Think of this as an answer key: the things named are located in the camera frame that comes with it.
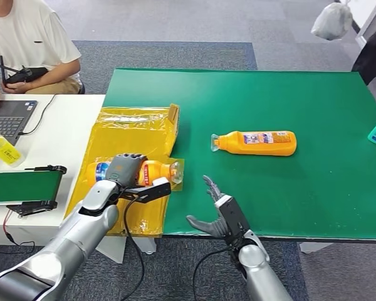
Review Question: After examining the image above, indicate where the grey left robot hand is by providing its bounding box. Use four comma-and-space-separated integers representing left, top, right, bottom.
105, 154, 148, 189

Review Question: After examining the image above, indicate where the person's left hand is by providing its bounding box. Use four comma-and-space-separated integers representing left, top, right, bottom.
1, 80, 30, 95

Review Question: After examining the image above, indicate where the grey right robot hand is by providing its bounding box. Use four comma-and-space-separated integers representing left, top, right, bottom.
186, 174, 229, 238

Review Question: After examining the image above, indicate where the black remote controller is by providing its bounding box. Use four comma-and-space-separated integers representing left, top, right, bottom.
0, 55, 49, 86

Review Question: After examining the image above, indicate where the orange plastic bottle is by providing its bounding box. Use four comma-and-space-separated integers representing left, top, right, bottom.
210, 130, 298, 157
85, 159, 185, 187

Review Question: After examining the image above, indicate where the clear bottle yellow label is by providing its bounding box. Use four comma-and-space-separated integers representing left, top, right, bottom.
0, 127, 23, 168

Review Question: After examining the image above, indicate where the grey laptop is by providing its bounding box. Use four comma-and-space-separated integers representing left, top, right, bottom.
0, 99, 38, 147

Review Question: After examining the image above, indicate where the yellow plastic sheet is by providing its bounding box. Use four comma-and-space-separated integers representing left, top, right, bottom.
64, 103, 186, 238

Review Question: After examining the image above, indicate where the person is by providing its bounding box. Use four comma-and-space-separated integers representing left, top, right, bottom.
0, 0, 82, 112
351, 14, 376, 86

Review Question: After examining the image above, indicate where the white table foot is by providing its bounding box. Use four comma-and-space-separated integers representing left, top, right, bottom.
95, 236, 157, 265
299, 242, 333, 254

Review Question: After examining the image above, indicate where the green table mat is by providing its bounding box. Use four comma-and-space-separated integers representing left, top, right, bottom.
103, 67, 376, 241

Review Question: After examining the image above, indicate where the small green conveyor belt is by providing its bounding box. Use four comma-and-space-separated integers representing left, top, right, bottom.
0, 164, 68, 218

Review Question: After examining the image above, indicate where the grey plastic bag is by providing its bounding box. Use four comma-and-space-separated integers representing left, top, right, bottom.
311, 2, 354, 41

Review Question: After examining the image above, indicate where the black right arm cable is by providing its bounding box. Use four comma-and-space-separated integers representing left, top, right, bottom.
192, 246, 236, 301

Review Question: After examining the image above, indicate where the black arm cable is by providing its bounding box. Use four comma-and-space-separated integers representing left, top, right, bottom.
120, 195, 145, 301
192, 246, 236, 301

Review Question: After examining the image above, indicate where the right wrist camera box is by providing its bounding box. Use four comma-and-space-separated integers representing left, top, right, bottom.
216, 195, 250, 246

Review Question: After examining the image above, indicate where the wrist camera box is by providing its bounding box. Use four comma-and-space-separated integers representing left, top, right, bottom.
120, 177, 172, 204
216, 195, 250, 246

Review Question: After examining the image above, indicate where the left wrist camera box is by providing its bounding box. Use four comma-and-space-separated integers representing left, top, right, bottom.
120, 177, 172, 204

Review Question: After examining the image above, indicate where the black laptop cable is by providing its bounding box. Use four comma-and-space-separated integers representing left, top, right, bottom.
18, 94, 58, 137

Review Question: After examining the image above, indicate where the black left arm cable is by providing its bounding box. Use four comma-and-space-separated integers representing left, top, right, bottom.
120, 195, 145, 301

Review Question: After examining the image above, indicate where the red and black wire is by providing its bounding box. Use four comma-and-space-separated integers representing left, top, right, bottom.
0, 209, 36, 255

